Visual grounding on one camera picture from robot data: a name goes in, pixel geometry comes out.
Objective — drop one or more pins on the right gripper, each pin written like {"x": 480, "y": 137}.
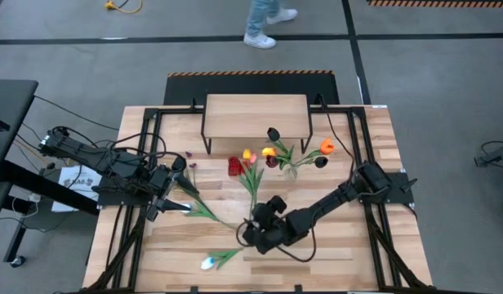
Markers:
{"x": 290, "y": 226}

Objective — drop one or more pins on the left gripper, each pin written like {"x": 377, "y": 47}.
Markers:
{"x": 159, "y": 181}

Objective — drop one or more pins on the white blue tulip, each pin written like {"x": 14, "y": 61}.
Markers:
{"x": 204, "y": 210}
{"x": 207, "y": 264}

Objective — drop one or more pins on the dark red tulip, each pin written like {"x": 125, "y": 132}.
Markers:
{"x": 272, "y": 161}

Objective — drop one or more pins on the pink tulip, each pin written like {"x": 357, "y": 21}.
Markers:
{"x": 254, "y": 158}

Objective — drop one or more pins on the plain yellow tulip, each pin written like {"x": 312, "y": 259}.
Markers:
{"x": 246, "y": 154}

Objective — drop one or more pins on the red and yellow tulip bunch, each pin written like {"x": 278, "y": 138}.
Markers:
{"x": 268, "y": 152}

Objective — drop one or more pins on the orange yellow tulip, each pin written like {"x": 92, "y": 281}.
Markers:
{"x": 327, "y": 146}

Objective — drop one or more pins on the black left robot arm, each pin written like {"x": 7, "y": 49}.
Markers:
{"x": 112, "y": 163}

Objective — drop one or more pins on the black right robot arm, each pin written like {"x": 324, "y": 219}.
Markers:
{"x": 337, "y": 196}

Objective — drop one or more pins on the wooden shelf black legs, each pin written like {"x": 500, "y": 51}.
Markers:
{"x": 255, "y": 116}

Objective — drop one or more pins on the clear glass vase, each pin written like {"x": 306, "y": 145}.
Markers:
{"x": 290, "y": 173}

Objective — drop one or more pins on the red glass vase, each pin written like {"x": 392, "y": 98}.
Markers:
{"x": 234, "y": 166}

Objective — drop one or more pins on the white paper sheet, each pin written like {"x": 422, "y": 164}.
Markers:
{"x": 78, "y": 183}

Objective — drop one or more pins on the black hazard-edged floor mat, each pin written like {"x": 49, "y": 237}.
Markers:
{"x": 251, "y": 85}

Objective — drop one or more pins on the person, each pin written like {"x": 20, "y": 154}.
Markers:
{"x": 259, "y": 41}

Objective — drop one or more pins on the black desk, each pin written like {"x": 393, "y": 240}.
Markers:
{"x": 10, "y": 114}

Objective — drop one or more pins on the black yellow hazard strip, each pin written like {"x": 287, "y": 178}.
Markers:
{"x": 439, "y": 3}

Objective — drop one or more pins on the black table frame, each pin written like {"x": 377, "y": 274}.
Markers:
{"x": 174, "y": 110}

